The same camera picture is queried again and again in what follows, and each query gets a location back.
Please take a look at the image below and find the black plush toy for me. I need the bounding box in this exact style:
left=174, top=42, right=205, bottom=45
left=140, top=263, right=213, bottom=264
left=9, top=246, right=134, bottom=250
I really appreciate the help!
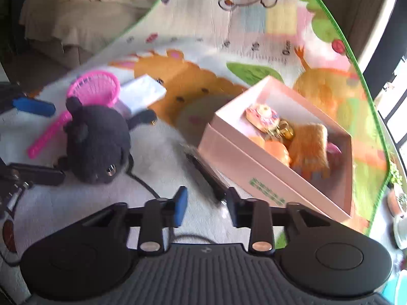
left=56, top=96, right=157, bottom=185

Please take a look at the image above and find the brown plush teddy bear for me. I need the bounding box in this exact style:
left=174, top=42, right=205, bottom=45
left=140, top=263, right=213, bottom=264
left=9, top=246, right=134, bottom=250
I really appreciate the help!
left=288, top=123, right=330, bottom=180

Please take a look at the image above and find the white usb hub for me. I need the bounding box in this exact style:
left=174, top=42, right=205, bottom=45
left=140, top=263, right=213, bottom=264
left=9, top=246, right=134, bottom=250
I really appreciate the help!
left=114, top=74, right=167, bottom=118

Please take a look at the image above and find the orange plastic toy scoop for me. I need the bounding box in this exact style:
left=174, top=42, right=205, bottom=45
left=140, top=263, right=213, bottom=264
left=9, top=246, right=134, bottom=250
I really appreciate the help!
left=249, top=136, right=291, bottom=167

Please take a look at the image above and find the pink cardboard box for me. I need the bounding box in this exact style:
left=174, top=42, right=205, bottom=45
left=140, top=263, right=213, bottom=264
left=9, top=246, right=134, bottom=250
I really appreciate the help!
left=198, top=77, right=353, bottom=222

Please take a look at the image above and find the pink plastic toy net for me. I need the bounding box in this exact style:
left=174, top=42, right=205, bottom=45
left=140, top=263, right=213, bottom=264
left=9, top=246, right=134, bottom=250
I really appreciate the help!
left=27, top=70, right=121, bottom=159

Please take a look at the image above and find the pink donut toy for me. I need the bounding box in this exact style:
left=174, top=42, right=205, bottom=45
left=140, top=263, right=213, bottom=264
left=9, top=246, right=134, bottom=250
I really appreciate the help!
left=245, top=103, right=280, bottom=133

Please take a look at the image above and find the beige covered sofa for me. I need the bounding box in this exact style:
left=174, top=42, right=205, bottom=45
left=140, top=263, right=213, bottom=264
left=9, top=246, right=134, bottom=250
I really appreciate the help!
left=19, top=0, right=157, bottom=53

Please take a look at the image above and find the colourful cartoon play mat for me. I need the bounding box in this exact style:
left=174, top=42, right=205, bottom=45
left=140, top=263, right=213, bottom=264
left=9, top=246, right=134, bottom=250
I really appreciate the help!
left=0, top=0, right=392, bottom=267

